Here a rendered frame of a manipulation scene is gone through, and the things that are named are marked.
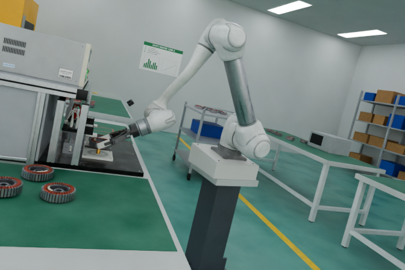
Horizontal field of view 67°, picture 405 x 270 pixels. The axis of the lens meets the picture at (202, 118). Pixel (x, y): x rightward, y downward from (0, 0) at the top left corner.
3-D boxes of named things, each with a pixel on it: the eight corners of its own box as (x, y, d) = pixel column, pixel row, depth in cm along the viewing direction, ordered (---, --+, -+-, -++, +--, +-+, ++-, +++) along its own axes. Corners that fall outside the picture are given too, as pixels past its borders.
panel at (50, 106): (56, 129, 195) (65, 83, 192) (37, 161, 134) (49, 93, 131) (55, 129, 195) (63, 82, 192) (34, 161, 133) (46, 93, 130)
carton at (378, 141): (379, 146, 735) (382, 137, 733) (396, 151, 697) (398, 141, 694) (367, 144, 720) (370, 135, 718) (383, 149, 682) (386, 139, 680)
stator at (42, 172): (15, 173, 121) (17, 164, 121) (44, 170, 130) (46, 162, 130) (29, 184, 115) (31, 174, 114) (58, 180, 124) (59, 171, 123)
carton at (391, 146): (398, 152, 691) (400, 144, 689) (416, 157, 652) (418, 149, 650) (385, 149, 678) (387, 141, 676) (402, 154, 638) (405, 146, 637)
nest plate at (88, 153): (111, 153, 171) (111, 150, 171) (113, 161, 157) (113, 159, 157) (82, 149, 166) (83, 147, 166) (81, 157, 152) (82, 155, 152)
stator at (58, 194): (69, 190, 117) (70, 181, 117) (78, 202, 109) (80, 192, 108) (36, 191, 110) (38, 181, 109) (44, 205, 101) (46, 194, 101)
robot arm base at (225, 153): (229, 148, 213) (231, 141, 212) (247, 161, 194) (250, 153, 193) (207, 145, 204) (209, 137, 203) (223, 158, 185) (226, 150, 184)
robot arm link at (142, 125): (149, 131, 173) (139, 135, 171) (144, 116, 170) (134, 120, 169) (152, 134, 164) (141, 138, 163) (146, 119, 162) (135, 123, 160)
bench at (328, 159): (273, 169, 585) (284, 131, 577) (368, 228, 380) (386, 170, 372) (231, 163, 554) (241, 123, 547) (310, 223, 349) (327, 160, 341)
